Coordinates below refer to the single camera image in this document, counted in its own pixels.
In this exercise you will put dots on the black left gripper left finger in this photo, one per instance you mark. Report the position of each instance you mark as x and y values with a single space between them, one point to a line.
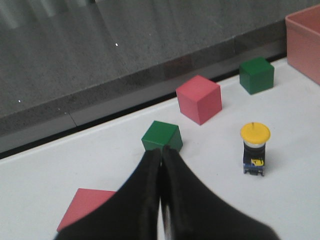
130 214

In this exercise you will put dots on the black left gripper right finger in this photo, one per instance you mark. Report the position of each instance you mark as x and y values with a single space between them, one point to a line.
191 211

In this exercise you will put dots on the yellow push button switch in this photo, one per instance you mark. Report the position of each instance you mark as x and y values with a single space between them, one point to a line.
254 136

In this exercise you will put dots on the pink wooden cube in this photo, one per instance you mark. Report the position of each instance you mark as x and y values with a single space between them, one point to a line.
83 203
199 99

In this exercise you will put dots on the left green wooden cube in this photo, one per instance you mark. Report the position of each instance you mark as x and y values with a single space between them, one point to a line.
160 134

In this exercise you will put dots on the green wooden cube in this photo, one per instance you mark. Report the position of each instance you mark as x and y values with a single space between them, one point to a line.
160 134
256 75

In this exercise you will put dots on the right green wooden cube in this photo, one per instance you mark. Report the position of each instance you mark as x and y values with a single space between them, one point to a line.
256 75

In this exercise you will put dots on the grey stone ledge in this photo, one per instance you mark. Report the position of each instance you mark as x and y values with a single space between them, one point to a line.
66 63

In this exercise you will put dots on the pink plastic bin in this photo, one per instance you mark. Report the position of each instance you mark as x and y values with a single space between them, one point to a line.
303 41

